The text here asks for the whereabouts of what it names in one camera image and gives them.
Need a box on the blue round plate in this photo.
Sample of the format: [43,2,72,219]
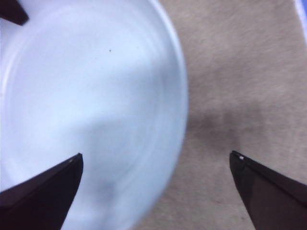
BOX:
[0,0,188,230]

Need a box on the black plate rack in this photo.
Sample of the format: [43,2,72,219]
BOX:
[0,0,30,26]

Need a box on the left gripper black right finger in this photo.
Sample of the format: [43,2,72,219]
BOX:
[229,150,307,230]

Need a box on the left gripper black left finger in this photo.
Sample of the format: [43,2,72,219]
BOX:
[0,153,83,230]

